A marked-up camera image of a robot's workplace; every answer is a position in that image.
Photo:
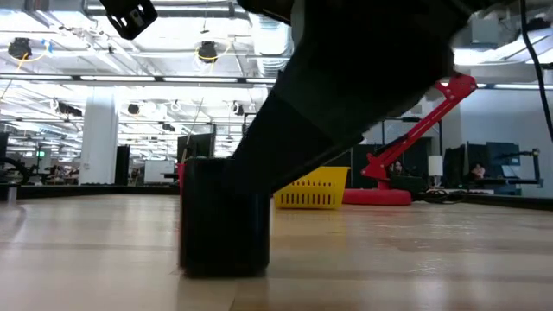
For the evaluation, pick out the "white board panel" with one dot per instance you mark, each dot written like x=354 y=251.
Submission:
x=159 y=172

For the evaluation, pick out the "black partition panel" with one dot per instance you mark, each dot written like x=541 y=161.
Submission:
x=358 y=155

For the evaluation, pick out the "black tall cabinet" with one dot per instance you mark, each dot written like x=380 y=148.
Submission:
x=122 y=166

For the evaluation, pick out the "yellow plastic basket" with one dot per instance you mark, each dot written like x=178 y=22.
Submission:
x=319 y=194

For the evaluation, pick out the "red desk lamp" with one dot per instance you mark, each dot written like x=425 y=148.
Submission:
x=376 y=196

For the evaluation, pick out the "dark desk monitor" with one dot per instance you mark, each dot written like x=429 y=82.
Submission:
x=458 y=162

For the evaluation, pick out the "black computer monitor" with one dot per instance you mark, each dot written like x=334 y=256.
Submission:
x=196 y=144

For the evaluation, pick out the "black cube charger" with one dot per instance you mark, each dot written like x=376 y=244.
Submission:
x=222 y=233

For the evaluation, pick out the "black ceiling device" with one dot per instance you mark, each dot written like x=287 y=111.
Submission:
x=19 y=47
x=207 y=52

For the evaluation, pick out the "black aluminium rig frame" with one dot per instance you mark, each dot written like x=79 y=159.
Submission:
x=86 y=190

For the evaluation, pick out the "silver ceiling duct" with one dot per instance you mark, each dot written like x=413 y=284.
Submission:
x=270 y=43

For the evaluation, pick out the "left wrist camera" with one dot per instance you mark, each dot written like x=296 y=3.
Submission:
x=129 y=19

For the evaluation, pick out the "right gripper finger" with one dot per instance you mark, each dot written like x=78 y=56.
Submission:
x=285 y=142

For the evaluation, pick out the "white pillar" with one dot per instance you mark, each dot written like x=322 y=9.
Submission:
x=98 y=138

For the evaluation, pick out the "person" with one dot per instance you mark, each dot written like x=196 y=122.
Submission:
x=398 y=167
x=477 y=171

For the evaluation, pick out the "white lamp shade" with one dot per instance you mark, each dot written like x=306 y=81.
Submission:
x=435 y=166

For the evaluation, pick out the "black stand frame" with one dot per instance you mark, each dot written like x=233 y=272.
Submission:
x=410 y=119

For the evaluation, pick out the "blue panel screen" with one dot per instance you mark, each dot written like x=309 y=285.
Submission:
x=501 y=155

